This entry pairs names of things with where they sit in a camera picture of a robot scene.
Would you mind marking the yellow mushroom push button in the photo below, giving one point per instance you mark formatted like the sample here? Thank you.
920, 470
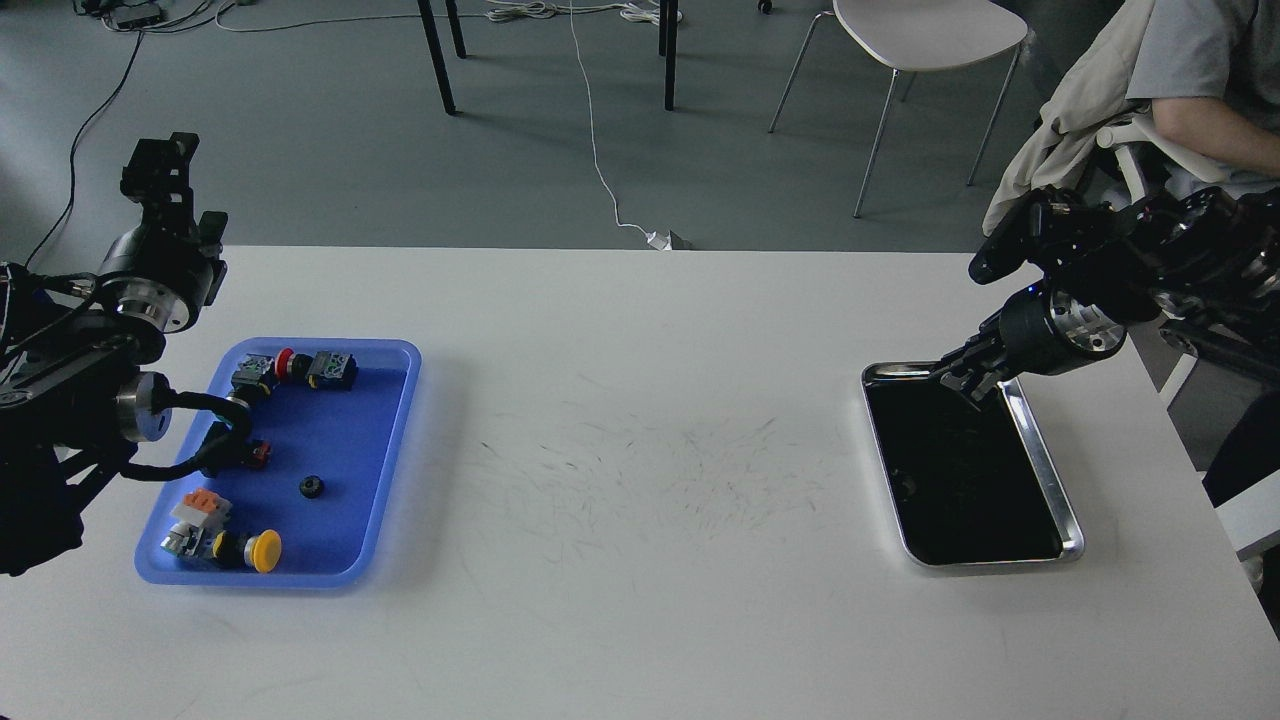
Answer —
226, 550

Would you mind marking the orange white contact block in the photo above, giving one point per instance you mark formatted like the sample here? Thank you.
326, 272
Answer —
203, 509

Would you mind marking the white power adapter on floor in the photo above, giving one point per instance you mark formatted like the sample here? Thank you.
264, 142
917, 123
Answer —
667, 241

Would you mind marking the beige jacket on chair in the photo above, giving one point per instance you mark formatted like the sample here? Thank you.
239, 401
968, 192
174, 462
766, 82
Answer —
1090, 96

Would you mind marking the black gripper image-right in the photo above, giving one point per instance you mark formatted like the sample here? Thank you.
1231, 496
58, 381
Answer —
1039, 330

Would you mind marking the red emergency stop button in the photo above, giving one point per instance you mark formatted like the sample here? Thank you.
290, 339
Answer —
285, 366

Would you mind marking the black robot arm image-left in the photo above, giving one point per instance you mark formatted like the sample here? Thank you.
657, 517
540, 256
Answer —
78, 398

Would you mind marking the seated person in grey shirt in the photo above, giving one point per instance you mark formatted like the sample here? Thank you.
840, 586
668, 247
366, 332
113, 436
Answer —
1208, 71

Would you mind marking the black green contact block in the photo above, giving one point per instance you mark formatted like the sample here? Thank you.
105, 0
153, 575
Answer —
332, 370

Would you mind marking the white office chair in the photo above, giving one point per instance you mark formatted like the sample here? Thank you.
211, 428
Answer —
1250, 519

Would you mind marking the silver metal tray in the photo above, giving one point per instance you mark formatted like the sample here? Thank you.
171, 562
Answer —
970, 486

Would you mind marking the green push button switch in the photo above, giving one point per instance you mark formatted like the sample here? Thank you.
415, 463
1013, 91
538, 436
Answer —
249, 394

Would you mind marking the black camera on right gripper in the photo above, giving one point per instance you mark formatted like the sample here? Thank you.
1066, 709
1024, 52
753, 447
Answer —
1020, 237

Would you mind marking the small black gear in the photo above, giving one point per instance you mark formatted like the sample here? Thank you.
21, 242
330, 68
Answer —
311, 486

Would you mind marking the white chair with metal legs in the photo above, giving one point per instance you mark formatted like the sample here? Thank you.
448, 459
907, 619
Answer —
912, 37

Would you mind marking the blue plastic tray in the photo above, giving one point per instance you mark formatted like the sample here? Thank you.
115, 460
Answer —
326, 484

